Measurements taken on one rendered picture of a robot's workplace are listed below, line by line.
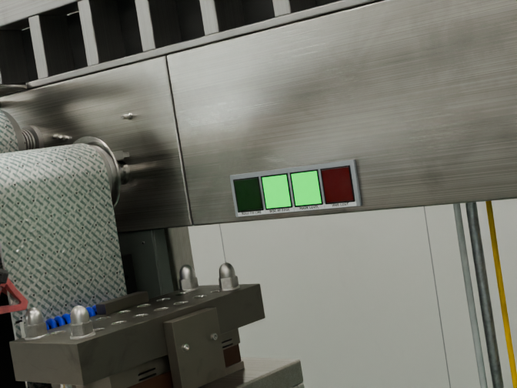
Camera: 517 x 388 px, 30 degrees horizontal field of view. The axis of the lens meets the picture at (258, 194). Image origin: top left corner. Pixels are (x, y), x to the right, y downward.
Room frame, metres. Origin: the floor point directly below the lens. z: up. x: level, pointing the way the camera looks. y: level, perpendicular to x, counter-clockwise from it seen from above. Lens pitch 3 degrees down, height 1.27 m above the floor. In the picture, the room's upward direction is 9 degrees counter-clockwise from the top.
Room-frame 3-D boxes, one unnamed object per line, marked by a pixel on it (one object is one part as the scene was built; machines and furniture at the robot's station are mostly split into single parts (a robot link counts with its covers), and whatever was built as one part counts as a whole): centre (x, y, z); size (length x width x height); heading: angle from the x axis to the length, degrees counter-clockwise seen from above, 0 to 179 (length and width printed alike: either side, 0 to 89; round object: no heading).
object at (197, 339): (1.48, 0.13, 0.97); 0.10 x 0.03 x 0.11; 139
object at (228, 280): (1.62, 0.07, 1.05); 0.04 x 0.04 x 0.04
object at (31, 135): (1.91, 0.45, 1.34); 0.07 x 0.07 x 0.07; 49
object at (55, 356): (1.53, 0.21, 1.00); 0.40 x 0.16 x 0.06; 139
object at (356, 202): (1.52, -0.05, 1.18); 0.25 x 0.01 x 0.07; 49
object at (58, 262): (1.57, 0.33, 1.11); 0.23 x 0.01 x 0.18; 139
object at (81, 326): (1.38, 0.28, 1.05); 0.04 x 0.04 x 0.04
